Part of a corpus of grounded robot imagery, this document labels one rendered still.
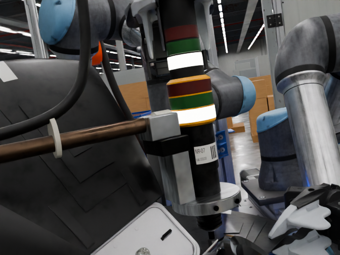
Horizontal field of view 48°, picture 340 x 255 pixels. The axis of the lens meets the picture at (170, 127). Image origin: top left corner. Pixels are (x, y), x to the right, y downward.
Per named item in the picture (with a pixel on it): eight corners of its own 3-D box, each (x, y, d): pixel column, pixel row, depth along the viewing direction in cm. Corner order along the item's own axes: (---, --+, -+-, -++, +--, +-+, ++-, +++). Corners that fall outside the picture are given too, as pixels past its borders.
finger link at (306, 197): (298, 196, 49) (341, 181, 53) (289, 193, 50) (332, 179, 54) (298, 230, 49) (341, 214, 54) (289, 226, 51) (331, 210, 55)
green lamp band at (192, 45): (177, 53, 35) (175, 39, 35) (161, 58, 38) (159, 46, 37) (208, 49, 36) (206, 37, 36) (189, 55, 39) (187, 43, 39)
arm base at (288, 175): (253, 181, 126) (249, 152, 125) (297, 174, 126) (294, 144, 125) (267, 194, 111) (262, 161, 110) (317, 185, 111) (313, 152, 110)
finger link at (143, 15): (165, 51, 34) (173, 58, 43) (154, -16, 33) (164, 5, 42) (131, 57, 34) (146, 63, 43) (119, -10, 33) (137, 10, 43)
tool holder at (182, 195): (177, 229, 33) (159, 117, 32) (143, 212, 39) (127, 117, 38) (256, 200, 37) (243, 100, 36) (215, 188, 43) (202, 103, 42)
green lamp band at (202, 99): (184, 110, 35) (182, 96, 34) (162, 111, 38) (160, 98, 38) (223, 102, 37) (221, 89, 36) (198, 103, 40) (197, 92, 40)
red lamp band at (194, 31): (175, 39, 34) (173, 25, 34) (159, 45, 37) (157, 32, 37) (206, 36, 36) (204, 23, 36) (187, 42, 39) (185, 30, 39)
